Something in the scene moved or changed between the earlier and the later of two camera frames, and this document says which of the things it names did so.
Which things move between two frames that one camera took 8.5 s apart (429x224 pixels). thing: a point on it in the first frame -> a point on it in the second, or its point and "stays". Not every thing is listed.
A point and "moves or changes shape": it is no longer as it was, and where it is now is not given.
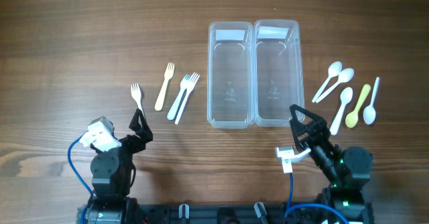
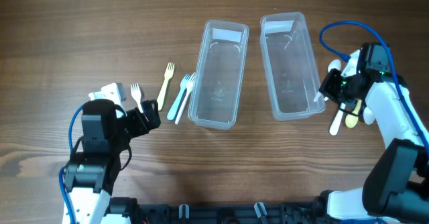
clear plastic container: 278,73 moves or changes shape
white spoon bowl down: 369,114 stays
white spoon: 334,69 stays
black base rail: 228,214 stays
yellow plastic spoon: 352,117 stays
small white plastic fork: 137,94 stays
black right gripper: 318,124 -> 326,87
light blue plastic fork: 184,85 stays
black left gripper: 137,144 -> 142,127
